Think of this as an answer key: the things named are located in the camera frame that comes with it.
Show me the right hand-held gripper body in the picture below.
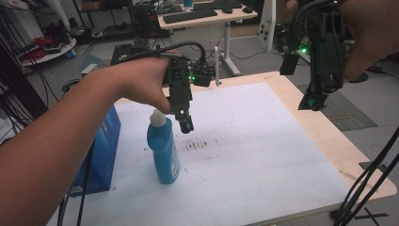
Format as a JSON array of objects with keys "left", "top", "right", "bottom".
[{"left": 279, "top": 0, "right": 350, "bottom": 94}]

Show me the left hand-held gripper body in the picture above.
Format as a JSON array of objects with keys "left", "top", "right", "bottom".
[{"left": 162, "top": 56, "right": 216, "bottom": 121}]

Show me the blue bottle with white cap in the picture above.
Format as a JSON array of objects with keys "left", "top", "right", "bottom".
[{"left": 146, "top": 108, "right": 182, "bottom": 186}]

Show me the person's left hand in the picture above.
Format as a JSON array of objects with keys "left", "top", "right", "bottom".
[{"left": 108, "top": 49, "right": 182, "bottom": 115}]

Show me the grey floor mat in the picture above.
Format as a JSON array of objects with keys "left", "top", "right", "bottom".
[{"left": 296, "top": 84, "right": 378, "bottom": 133}]

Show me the white metal stand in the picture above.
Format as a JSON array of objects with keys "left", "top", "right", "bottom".
[{"left": 214, "top": 45, "right": 223, "bottom": 87}]

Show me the white perforated panel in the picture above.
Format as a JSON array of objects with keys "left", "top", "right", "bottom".
[{"left": 258, "top": 0, "right": 278, "bottom": 53}]

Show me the black equipment case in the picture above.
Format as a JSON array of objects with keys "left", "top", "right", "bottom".
[{"left": 109, "top": 43, "right": 136, "bottom": 66}]

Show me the white table sheet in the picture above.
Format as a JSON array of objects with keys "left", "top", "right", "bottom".
[{"left": 46, "top": 81, "right": 353, "bottom": 226}]

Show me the light wooden desk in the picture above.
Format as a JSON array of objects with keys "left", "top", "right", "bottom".
[{"left": 157, "top": 2, "right": 259, "bottom": 77}]

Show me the black keyboard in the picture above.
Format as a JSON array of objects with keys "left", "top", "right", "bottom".
[{"left": 162, "top": 8, "right": 218, "bottom": 24}]

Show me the blue cardboard box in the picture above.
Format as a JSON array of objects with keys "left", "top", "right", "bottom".
[{"left": 67, "top": 105, "right": 122, "bottom": 198}]

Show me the round white table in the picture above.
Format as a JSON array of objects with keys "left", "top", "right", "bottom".
[{"left": 18, "top": 37, "right": 78, "bottom": 68}]

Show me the black tape cross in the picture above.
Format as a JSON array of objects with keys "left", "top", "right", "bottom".
[{"left": 352, "top": 206, "right": 390, "bottom": 221}]

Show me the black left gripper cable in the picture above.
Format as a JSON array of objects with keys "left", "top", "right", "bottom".
[{"left": 110, "top": 40, "right": 207, "bottom": 65}]

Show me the black right gripper cable bundle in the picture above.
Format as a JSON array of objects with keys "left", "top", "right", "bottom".
[{"left": 331, "top": 125, "right": 399, "bottom": 226}]

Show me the red cable coil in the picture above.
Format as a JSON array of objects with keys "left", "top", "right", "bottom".
[{"left": 18, "top": 36, "right": 55, "bottom": 62}]

